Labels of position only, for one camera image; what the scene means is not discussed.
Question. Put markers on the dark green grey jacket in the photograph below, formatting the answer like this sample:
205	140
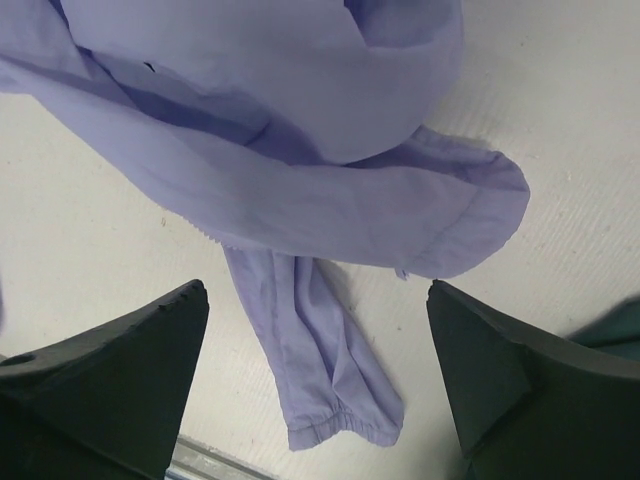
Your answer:
615	333

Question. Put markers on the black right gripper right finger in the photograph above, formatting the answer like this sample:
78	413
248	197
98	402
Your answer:
528	404

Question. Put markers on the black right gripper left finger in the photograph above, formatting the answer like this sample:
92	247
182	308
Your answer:
107	403

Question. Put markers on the aluminium mounting rail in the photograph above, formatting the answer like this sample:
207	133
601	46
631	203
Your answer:
194	461

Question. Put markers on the lilac purple jacket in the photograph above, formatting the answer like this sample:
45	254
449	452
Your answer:
290	132

